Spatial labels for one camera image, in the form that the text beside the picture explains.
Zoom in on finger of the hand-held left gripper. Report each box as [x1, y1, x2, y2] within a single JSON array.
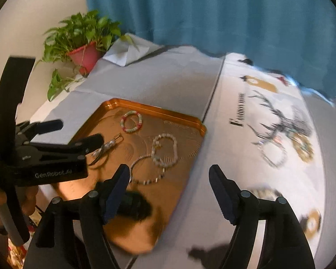
[[15, 119, 63, 143], [25, 134, 104, 160]]

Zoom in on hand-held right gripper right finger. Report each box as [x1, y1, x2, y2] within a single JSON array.
[[209, 165, 315, 269]]

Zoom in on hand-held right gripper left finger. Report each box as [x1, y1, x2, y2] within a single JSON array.
[[24, 164, 131, 269]]

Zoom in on pearl hair clip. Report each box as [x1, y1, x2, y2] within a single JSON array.
[[93, 134, 124, 158]]

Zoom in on black and white bead bracelet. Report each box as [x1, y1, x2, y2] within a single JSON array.
[[129, 154, 168, 186]]

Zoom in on red and green bead bracelet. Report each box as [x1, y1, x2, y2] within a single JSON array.
[[120, 111, 143, 133]]

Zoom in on orange metal tray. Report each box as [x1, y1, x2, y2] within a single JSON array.
[[43, 98, 207, 255]]

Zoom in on white pearl bracelet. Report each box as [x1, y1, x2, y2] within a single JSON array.
[[151, 133, 178, 169]]

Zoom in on person's left hand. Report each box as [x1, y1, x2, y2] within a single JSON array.
[[0, 185, 40, 230]]

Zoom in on red plant pot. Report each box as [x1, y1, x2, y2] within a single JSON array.
[[67, 41, 103, 77]]

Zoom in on green pothos plant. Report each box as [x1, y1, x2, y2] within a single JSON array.
[[35, 10, 135, 101]]

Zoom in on grey and white printed tablecloth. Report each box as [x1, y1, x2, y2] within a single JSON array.
[[31, 34, 334, 269]]

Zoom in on blue curtain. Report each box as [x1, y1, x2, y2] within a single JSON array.
[[81, 0, 336, 105]]

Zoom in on gold bead bracelet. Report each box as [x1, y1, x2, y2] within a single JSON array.
[[291, 132, 316, 163]]

